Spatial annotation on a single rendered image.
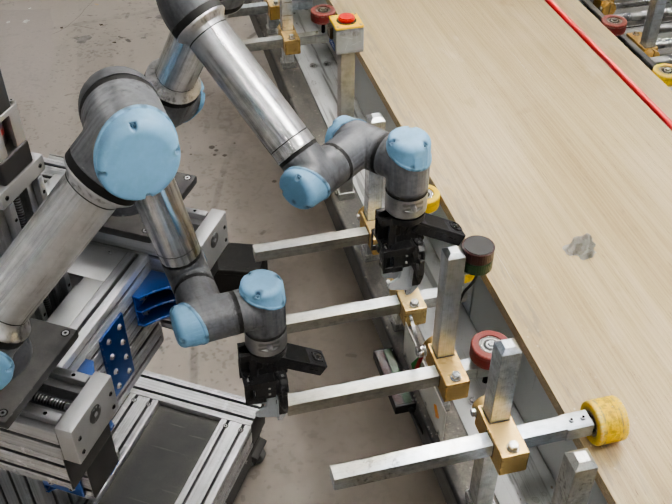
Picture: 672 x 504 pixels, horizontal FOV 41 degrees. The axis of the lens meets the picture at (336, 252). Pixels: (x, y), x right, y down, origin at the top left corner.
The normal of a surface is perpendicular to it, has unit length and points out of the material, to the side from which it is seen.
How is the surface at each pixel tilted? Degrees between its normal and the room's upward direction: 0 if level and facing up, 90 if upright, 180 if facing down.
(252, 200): 0
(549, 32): 0
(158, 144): 85
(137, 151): 85
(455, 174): 0
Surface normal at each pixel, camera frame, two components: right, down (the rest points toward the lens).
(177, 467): 0.00, -0.76
